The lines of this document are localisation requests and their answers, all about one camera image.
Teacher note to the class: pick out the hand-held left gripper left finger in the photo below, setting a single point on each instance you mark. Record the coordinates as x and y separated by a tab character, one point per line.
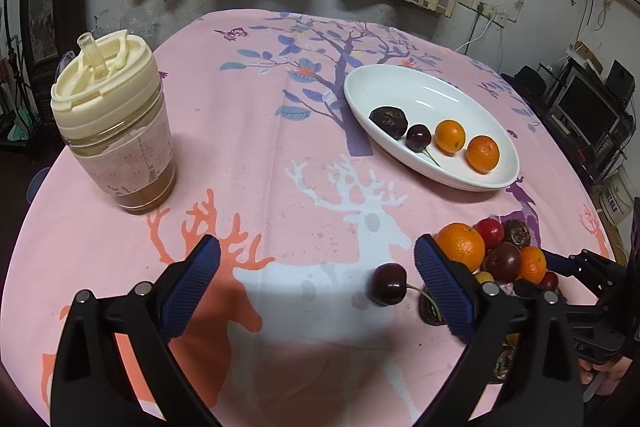
192	284

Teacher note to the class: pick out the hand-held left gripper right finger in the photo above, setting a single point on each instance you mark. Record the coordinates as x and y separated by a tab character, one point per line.
445	284

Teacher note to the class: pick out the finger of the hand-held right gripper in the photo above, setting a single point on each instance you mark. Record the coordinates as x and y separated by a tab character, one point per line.
557	262
527	289

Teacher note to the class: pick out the small dark red cherry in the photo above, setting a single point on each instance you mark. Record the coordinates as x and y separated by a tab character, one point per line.
550	280

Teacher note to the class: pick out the dark red cherry with stem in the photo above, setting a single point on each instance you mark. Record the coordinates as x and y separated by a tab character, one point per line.
418	138
386	286

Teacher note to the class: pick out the white oval plate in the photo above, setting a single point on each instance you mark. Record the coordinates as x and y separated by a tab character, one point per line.
400	94

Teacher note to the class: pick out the person's right hand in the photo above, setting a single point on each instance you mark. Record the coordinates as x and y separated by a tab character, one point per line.
612	372

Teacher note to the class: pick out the small orange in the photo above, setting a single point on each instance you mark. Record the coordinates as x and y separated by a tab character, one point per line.
533	265
449	136
483	154

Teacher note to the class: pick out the dark round fruit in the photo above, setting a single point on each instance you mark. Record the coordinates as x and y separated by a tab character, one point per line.
430	311

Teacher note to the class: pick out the dark purple plum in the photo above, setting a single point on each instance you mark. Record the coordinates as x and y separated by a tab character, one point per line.
502	263

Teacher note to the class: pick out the large orange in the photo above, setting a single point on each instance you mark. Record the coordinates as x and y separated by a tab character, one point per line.
461	246

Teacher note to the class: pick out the brown dried fruit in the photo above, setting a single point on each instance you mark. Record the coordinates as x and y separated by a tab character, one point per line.
502	364
517	232

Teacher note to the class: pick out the red plum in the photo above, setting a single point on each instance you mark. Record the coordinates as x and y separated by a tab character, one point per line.
490	231

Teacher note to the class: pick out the white plastic container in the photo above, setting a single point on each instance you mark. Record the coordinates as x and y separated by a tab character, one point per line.
617	199

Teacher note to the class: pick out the pink printed tablecloth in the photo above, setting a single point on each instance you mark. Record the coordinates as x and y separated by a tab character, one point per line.
280	187

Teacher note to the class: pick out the computer monitor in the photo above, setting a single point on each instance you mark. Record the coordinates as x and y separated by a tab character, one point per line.
589	109

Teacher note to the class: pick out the dark dried date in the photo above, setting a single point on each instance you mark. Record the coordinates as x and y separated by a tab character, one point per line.
388	119

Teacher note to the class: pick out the clear tumbler with cream lid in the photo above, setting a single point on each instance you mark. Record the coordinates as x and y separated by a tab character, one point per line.
115	127

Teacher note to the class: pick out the black speaker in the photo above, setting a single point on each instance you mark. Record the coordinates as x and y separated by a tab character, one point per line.
621	81

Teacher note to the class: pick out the white wall socket strip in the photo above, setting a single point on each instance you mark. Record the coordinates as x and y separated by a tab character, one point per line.
482	9

